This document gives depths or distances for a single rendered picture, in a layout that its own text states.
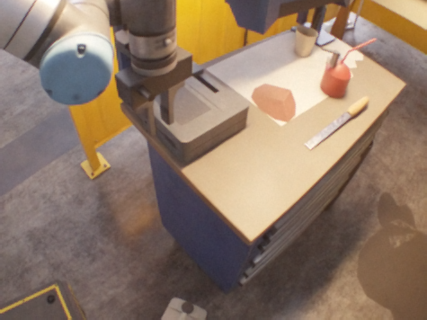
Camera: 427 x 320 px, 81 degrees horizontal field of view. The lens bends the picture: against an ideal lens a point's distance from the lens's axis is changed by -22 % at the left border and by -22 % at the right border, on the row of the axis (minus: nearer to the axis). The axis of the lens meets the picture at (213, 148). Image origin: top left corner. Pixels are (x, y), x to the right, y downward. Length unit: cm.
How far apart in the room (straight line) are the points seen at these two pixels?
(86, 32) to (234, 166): 50
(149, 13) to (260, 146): 45
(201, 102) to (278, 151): 21
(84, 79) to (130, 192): 153
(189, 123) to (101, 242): 114
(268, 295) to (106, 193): 106
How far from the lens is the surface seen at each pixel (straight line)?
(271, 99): 83
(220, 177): 68
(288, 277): 163
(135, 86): 48
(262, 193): 67
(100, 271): 163
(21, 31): 29
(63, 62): 28
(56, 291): 133
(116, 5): 41
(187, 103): 72
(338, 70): 92
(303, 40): 106
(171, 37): 46
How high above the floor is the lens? 151
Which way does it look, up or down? 51 degrees down
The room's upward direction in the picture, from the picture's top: 5 degrees clockwise
